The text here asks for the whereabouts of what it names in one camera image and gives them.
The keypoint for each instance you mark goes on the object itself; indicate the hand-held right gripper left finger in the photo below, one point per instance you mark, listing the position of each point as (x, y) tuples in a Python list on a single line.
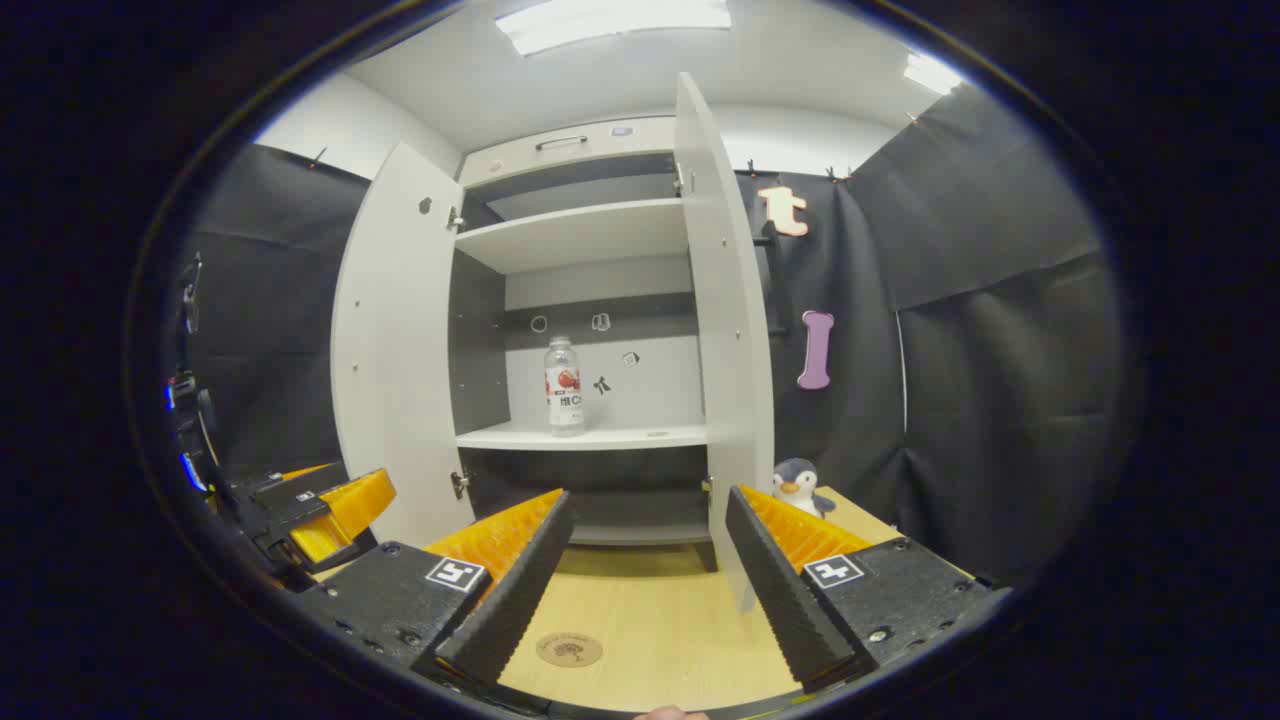
[(515, 590)]

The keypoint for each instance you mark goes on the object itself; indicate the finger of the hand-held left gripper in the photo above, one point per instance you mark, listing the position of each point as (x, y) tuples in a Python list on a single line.
[(285, 482), (350, 510)]

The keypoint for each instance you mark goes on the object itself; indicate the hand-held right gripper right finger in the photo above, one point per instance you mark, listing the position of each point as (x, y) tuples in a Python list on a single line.
[(785, 590)]

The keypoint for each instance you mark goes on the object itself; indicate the white cabinet door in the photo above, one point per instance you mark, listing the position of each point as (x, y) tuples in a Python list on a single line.
[(395, 350), (725, 350)]

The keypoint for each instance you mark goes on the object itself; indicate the clear plastic bottle red label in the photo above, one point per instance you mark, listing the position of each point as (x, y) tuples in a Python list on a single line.
[(565, 390)]

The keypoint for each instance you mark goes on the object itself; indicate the white cabinet with shelves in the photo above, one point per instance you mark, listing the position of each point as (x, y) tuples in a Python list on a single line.
[(590, 235)]

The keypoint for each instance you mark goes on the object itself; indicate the penguin plush toy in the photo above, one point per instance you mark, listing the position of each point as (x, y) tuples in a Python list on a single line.
[(797, 487)]

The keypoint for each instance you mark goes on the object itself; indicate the black backdrop cloth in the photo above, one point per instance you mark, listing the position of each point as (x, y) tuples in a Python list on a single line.
[(1000, 400)]

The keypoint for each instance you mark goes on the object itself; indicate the small ceiling light panel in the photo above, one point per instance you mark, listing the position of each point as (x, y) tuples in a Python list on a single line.
[(932, 73)]

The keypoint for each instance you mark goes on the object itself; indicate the large ceiling light panel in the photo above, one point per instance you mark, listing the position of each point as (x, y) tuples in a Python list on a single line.
[(610, 22)]

